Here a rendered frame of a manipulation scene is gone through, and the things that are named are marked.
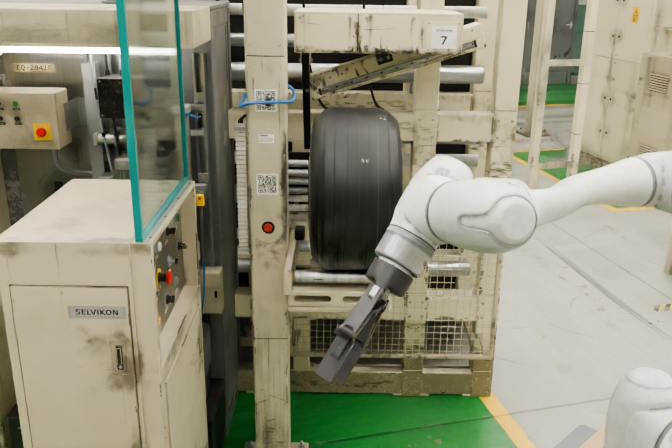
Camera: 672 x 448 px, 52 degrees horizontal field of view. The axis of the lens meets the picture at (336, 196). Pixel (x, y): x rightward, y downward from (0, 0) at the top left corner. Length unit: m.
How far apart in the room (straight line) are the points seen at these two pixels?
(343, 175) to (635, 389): 1.03
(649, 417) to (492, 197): 0.90
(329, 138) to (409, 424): 1.52
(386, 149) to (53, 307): 1.08
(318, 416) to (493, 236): 2.38
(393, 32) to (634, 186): 1.34
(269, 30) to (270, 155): 0.41
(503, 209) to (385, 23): 1.63
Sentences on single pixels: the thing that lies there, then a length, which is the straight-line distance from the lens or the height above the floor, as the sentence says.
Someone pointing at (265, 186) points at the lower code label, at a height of 1.21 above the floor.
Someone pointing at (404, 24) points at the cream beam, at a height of 1.74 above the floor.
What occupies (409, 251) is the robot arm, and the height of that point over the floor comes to 1.49.
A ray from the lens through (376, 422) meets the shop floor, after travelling 3.28.
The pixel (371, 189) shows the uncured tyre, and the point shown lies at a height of 1.27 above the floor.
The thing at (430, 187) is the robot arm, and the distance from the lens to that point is 1.14.
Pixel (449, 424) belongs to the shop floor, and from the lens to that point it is 3.31.
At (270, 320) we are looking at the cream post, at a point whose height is 0.70.
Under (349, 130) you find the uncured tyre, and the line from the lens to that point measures 2.27.
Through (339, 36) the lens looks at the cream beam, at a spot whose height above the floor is 1.70.
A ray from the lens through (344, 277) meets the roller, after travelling 2.43.
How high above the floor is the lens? 1.92
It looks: 18 degrees down
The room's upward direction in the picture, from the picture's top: 1 degrees clockwise
